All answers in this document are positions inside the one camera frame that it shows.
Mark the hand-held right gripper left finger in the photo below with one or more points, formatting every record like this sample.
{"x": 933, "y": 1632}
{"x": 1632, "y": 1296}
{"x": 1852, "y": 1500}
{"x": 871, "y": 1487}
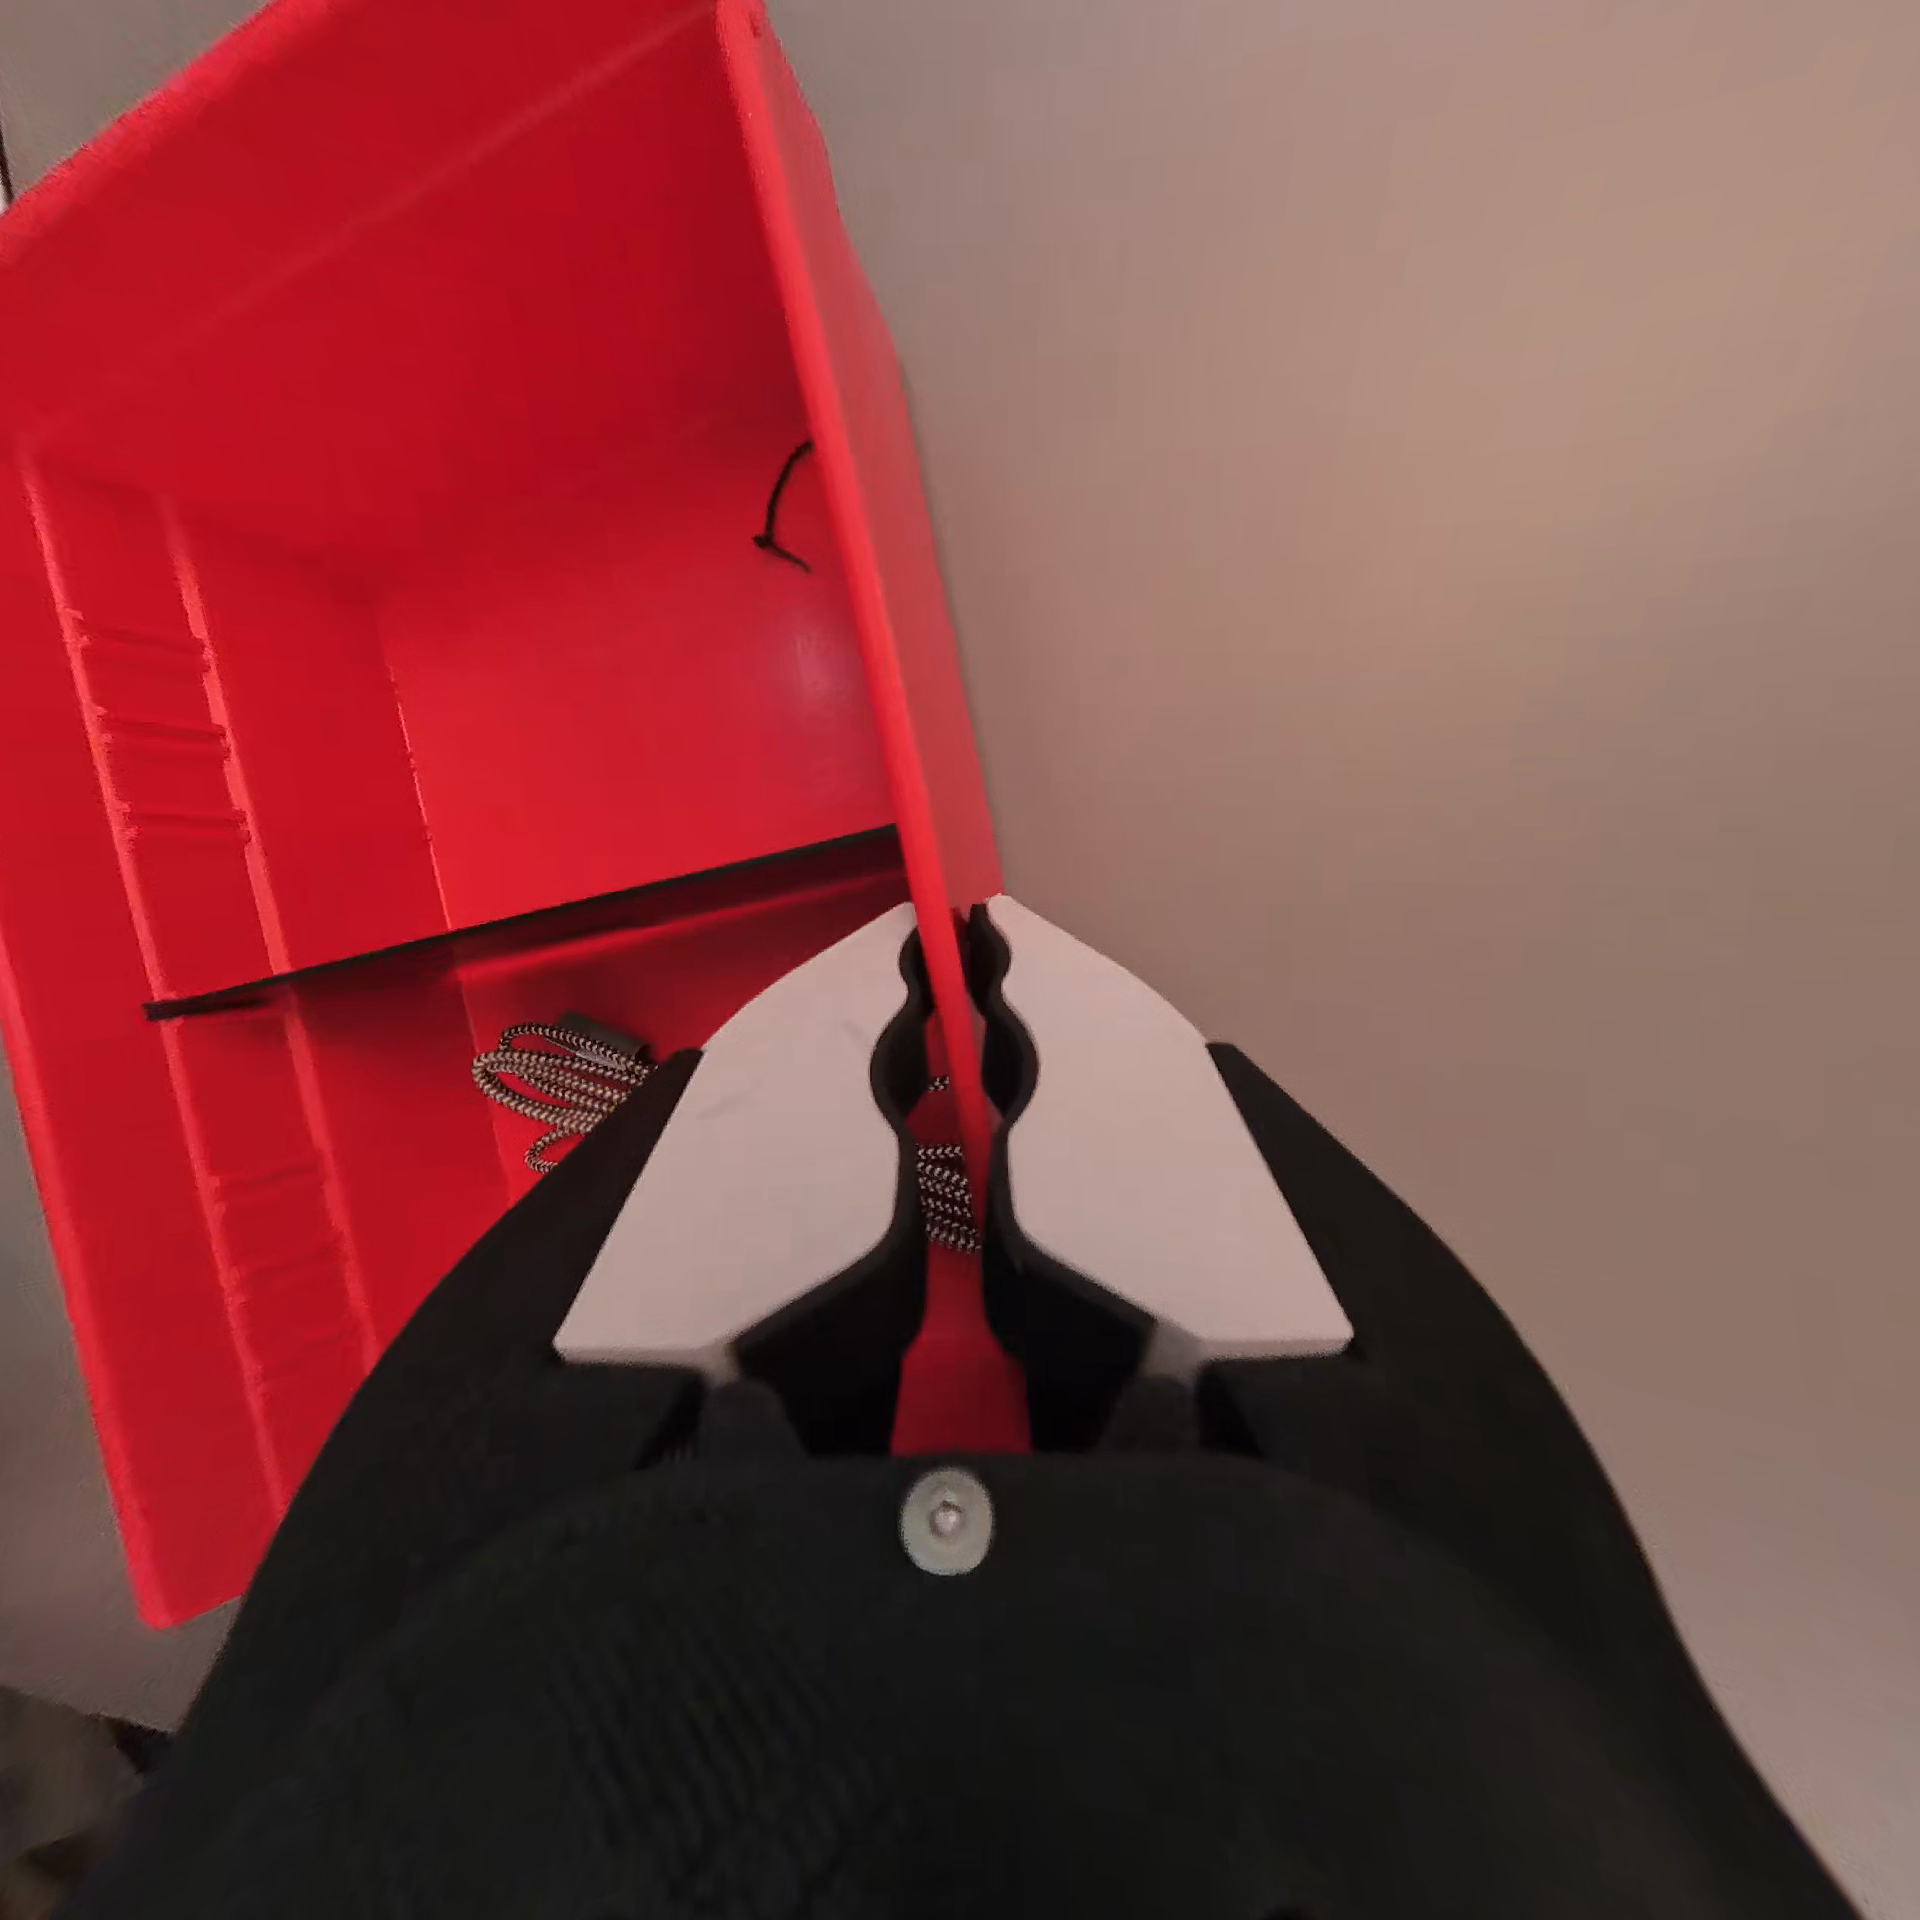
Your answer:
{"x": 750, "y": 1183}

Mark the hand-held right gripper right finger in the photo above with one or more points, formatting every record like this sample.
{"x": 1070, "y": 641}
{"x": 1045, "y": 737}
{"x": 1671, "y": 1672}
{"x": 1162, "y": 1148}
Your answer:
{"x": 1172, "y": 1183}

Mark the red plastic bin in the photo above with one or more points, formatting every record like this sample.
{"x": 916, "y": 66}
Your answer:
{"x": 526, "y": 523}

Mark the black twist tie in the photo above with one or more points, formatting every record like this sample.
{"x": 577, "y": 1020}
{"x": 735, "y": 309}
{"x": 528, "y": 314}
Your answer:
{"x": 777, "y": 517}

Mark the person's olive green shirt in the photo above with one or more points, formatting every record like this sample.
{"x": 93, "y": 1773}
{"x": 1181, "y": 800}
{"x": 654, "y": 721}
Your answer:
{"x": 60, "y": 1800}

